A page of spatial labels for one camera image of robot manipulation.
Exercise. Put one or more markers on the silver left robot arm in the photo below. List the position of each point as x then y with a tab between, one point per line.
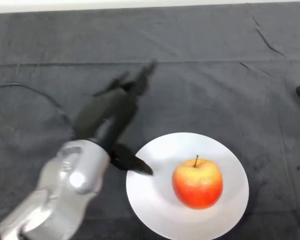
62	190

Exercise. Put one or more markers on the black table cloth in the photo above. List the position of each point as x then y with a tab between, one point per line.
215	87

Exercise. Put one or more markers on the round white plate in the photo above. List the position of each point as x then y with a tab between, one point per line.
152	200

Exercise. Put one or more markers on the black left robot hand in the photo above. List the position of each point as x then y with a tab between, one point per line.
110	112

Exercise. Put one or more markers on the red yellow apple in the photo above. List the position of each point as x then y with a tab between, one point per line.
197	185

